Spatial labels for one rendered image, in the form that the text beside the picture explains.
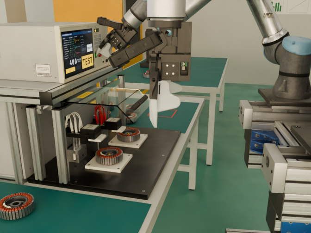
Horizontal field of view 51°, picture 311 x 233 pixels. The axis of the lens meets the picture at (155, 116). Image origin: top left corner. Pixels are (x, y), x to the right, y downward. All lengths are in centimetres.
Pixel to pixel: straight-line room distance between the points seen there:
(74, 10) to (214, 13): 266
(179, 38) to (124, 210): 65
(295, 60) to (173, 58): 81
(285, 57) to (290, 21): 512
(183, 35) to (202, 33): 586
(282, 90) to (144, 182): 66
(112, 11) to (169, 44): 431
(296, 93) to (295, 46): 18
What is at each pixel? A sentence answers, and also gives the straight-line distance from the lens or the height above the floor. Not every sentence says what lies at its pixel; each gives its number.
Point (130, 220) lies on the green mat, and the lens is 105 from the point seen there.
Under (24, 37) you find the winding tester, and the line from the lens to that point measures 130.
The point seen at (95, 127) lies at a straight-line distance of 133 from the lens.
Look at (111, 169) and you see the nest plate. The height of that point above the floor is 78.
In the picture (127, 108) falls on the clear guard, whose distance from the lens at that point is 113.
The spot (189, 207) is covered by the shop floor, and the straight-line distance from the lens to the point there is 246.
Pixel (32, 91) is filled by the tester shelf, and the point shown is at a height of 111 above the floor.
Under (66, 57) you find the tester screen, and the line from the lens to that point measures 125.
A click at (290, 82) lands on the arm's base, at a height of 110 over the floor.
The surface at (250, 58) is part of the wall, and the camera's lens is 651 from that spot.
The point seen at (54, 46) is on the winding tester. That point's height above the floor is 125.
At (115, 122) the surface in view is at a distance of 153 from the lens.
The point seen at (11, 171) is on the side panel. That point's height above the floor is 79.
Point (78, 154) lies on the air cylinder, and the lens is 137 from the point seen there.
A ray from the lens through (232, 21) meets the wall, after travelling 645.
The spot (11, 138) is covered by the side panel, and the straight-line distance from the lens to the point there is 127.
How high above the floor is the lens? 137
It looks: 18 degrees down
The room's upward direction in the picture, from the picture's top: straight up
